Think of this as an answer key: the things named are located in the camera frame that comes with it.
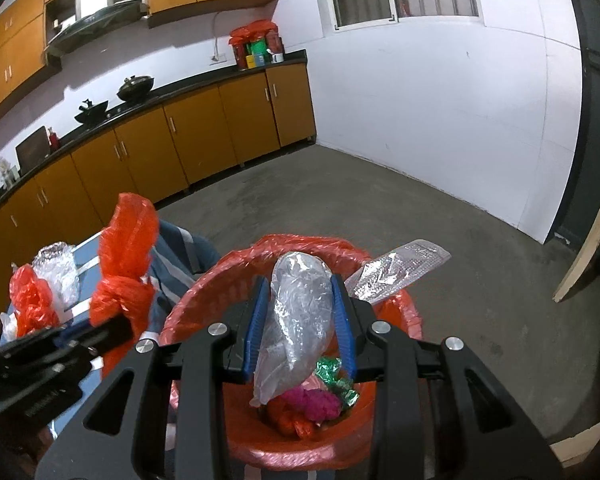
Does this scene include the red bag covered rack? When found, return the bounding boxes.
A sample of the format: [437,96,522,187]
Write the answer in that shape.
[228,20,285,70]

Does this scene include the large red plastic bag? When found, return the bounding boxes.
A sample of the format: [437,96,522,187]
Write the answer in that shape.
[9,264,60,338]

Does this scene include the green plastic bag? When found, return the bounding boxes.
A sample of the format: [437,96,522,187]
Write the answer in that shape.
[314,356,360,410]

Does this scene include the red plastic bag front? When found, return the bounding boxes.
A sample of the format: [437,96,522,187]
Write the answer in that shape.
[265,396,316,440]

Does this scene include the blue striped tablecloth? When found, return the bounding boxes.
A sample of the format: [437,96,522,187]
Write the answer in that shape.
[0,219,222,436]

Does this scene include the clear bag on counter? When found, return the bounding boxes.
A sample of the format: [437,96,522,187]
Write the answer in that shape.
[0,157,19,190]

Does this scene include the dark door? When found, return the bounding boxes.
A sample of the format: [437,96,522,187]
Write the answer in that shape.
[550,0,600,249]

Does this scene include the wooden lower cabinets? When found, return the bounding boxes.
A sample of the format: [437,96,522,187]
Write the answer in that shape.
[0,51,316,313]

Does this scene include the black wok left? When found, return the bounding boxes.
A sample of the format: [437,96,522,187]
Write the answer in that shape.
[74,100,108,127]

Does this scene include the magenta plastic bag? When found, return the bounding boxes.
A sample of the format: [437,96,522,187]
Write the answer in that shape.
[280,386,342,425]

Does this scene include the dark cutting board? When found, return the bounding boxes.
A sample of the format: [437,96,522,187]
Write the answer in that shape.
[16,126,50,176]

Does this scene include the steel range hood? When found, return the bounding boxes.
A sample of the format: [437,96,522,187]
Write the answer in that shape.
[45,0,148,58]

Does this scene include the clear plastic bag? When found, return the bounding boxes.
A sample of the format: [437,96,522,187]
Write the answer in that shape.
[251,240,451,406]

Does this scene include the clear bubble wrap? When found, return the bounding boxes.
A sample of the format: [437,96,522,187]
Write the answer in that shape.
[32,242,80,313]

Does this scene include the black lidded wok right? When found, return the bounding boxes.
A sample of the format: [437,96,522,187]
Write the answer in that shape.
[117,75,155,103]

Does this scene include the red bottle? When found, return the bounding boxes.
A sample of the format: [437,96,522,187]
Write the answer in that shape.
[48,128,60,152]

